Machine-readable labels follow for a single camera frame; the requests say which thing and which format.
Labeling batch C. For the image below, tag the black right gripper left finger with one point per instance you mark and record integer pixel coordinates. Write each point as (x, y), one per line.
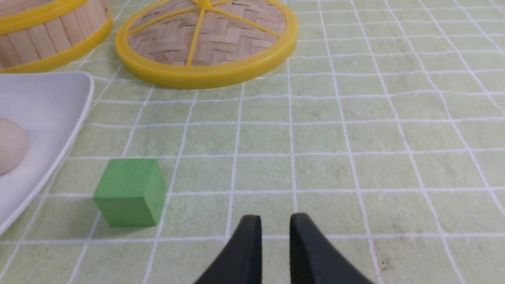
(241, 260)

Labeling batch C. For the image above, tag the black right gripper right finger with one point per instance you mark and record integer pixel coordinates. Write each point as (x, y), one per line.
(314, 260)

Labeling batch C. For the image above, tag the white square plate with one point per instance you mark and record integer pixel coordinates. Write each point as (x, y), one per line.
(51, 108)

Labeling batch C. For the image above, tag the grey-white steamed bun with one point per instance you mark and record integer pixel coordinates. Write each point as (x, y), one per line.
(14, 144)

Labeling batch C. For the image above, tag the green cube block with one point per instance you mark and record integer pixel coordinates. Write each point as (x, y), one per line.
(131, 193)

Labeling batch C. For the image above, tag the green checkered tablecloth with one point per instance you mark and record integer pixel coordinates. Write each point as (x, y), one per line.
(386, 126)

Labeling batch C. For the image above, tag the woven bamboo steamer lid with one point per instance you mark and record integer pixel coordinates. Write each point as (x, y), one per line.
(204, 44)

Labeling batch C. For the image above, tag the bamboo steamer basket yellow rim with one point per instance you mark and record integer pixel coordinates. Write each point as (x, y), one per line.
(42, 35)

